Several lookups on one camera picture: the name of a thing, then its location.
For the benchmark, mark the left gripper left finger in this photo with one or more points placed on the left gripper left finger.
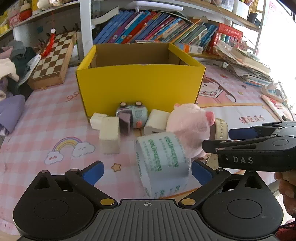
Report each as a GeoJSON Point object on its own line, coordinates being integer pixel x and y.
{"type": "Point", "coordinates": [84, 180]}

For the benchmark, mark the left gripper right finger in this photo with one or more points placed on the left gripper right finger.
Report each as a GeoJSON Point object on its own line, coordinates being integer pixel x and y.
{"type": "Point", "coordinates": [211, 181]}

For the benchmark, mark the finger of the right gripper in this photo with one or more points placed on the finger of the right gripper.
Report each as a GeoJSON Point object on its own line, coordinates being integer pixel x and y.
{"type": "Point", "coordinates": [242, 133]}
{"type": "Point", "coordinates": [213, 146]}

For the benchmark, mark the cream wrist watch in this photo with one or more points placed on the cream wrist watch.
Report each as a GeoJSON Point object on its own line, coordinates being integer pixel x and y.
{"type": "Point", "coordinates": [219, 130]}

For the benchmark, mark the pink plush pig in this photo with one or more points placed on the pink plush pig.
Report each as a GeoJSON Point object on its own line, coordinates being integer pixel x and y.
{"type": "Point", "coordinates": [191, 125]}

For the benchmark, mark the clear packing tape roll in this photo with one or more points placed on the clear packing tape roll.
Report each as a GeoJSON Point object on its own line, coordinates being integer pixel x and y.
{"type": "Point", "coordinates": [162, 164]}

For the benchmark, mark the cream foam block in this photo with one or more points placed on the cream foam block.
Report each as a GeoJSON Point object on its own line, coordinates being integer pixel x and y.
{"type": "Point", "coordinates": [109, 136]}

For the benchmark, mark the white power adapter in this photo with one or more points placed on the white power adapter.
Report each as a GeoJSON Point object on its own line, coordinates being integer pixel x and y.
{"type": "Point", "coordinates": [156, 122]}

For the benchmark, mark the white charger cube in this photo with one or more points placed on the white charger cube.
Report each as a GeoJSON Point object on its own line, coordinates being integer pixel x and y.
{"type": "Point", "coordinates": [96, 119]}

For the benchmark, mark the grey toy car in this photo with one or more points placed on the grey toy car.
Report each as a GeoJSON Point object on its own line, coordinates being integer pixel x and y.
{"type": "Point", "coordinates": [131, 116]}

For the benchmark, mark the person's right hand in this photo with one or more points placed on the person's right hand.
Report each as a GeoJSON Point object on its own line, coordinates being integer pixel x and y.
{"type": "Point", "coordinates": [287, 189]}

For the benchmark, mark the stack of papers and books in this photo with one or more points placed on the stack of papers and books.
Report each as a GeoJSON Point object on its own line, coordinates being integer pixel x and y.
{"type": "Point", "coordinates": [244, 65]}

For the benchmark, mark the yellow cardboard box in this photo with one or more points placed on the yellow cardboard box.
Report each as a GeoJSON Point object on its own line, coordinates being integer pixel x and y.
{"type": "Point", "coordinates": [159, 75]}

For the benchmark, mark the red dictionary box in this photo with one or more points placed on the red dictionary box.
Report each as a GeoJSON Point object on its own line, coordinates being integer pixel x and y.
{"type": "Point", "coordinates": [224, 33]}

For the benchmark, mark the wooden chess board box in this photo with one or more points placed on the wooden chess board box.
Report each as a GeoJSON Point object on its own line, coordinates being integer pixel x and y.
{"type": "Point", "coordinates": [52, 70]}

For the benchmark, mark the white pen holder box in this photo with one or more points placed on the white pen holder box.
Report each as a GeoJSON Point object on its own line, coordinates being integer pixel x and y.
{"type": "Point", "coordinates": [240, 9]}

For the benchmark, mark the red tassel ornament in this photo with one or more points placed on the red tassel ornament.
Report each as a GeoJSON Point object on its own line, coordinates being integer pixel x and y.
{"type": "Point", "coordinates": [49, 46]}

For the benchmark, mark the pile of clothes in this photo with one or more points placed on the pile of clothes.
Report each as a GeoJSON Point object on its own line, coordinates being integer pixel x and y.
{"type": "Point", "coordinates": [17, 65]}

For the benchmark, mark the row of leaning books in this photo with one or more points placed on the row of leaning books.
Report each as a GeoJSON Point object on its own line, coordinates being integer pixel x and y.
{"type": "Point", "coordinates": [127, 26]}

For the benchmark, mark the white shelf post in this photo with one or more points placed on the white shelf post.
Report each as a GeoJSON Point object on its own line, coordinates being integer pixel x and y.
{"type": "Point", "coordinates": [85, 20]}

